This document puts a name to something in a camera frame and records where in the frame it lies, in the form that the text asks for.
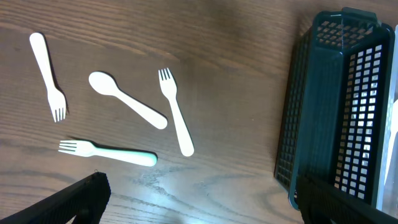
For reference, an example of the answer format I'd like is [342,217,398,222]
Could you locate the short white spoon left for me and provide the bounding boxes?
[88,72,168,129]

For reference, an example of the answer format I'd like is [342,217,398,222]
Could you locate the fork with mint handle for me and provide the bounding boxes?
[58,140,157,167]

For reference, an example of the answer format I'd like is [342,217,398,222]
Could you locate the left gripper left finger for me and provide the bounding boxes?
[1,172,111,224]

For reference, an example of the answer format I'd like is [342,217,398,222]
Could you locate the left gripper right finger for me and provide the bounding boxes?
[297,176,397,224]

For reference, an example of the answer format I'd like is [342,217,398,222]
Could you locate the clear plastic basket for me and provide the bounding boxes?
[376,31,397,218]

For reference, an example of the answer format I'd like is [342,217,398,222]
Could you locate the dark green plastic basket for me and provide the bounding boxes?
[274,7,397,208]

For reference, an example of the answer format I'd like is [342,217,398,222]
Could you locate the white plastic fork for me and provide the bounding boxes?
[158,68,195,157]
[29,32,67,123]

